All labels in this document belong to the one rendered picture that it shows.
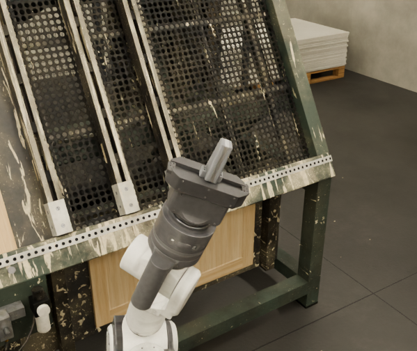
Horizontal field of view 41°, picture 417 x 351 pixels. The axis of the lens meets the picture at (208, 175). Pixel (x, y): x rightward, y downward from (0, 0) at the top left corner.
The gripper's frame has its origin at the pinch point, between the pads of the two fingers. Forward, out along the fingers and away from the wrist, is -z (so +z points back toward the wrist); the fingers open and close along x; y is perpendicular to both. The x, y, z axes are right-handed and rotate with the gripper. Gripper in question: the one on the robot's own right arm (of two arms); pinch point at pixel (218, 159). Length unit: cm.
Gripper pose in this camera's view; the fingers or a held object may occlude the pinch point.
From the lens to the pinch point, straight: 78.5
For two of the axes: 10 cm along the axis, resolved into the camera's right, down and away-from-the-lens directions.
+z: -3.9, 7.7, 5.1
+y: -0.1, -5.6, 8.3
